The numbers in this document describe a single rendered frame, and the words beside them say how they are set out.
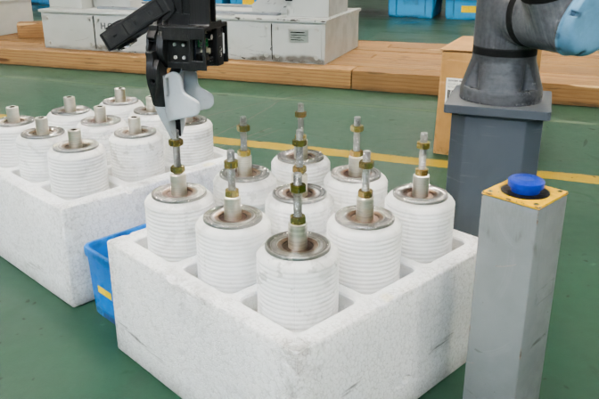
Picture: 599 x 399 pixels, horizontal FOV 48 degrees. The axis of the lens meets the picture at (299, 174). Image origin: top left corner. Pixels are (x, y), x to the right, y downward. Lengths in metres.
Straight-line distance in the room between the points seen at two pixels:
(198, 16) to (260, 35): 2.12
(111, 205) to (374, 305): 0.54
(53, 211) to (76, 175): 0.07
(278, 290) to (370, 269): 0.14
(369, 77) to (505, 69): 1.53
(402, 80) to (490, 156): 1.48
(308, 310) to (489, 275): 0.22
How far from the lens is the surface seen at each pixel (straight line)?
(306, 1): 2.95
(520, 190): 0.79
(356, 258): 0.83
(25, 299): 1.27
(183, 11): 0.87
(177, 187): 0.93
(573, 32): 1.14
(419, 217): 0.91
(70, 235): 1.16
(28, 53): 3.56
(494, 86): 1.27
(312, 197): 0.91
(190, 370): 0.91
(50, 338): 1.14
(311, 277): 0.74
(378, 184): 0.99
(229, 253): 0.83
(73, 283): 1.19
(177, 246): 0.93
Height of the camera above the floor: 0.59
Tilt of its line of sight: 19 degrees down
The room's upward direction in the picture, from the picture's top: straight up
